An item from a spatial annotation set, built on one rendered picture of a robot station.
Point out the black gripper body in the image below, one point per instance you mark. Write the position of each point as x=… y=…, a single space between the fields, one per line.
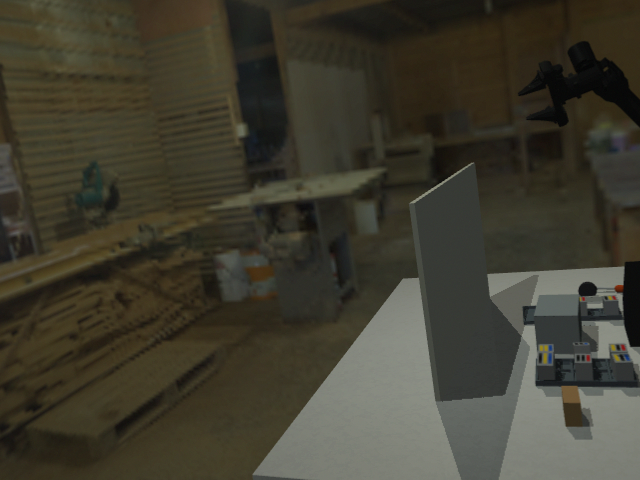
x=566 y=89

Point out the brown rectangular block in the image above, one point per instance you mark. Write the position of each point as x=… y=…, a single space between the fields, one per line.
x=572 y=406

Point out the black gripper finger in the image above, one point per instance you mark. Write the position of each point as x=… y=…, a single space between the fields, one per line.
x=545 y=115
x=537 y=84

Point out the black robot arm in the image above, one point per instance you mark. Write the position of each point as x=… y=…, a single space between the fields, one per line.
x=610 y=84

